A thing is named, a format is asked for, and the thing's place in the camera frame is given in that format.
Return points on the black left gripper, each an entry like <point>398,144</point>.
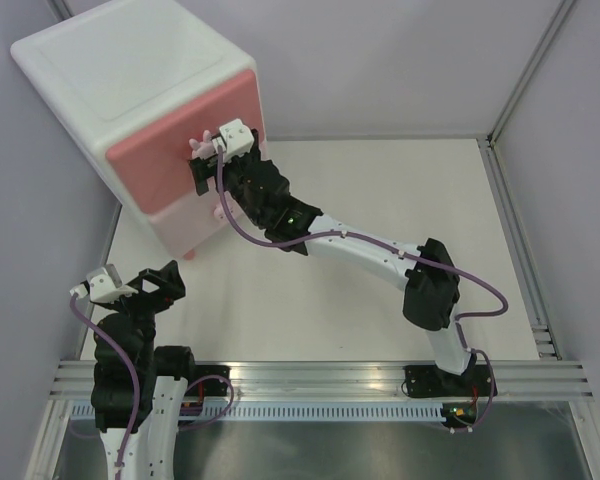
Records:
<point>171,286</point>

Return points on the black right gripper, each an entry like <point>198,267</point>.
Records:
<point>202,170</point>

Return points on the dark pink drawer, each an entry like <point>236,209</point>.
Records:
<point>152,164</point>

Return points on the light pink drawer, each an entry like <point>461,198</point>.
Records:
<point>186,223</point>

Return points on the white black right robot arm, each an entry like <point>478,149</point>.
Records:
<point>423,273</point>

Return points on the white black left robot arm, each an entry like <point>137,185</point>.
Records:
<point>138,385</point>

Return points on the pink cabinet foot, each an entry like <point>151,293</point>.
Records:
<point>190,255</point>

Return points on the white plastic cabinet body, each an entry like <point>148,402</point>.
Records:
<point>115,69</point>

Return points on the pink bunny drawer knob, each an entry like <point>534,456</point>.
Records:
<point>204,148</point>

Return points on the pink lower drawer knob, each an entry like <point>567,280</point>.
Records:
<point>219,213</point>

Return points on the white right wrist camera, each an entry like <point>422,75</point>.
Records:
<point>233,139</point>

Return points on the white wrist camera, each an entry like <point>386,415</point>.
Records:
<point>233,139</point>
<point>103,285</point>

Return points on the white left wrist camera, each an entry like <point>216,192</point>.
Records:
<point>103,285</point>

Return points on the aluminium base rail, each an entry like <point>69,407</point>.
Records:
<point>380,381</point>

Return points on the white slotted cable duct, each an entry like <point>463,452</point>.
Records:
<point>317,412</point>

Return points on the aluminium side floor rail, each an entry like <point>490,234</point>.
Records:
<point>526,274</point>

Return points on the aluminium corner frame post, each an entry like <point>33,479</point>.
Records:
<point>539,54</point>

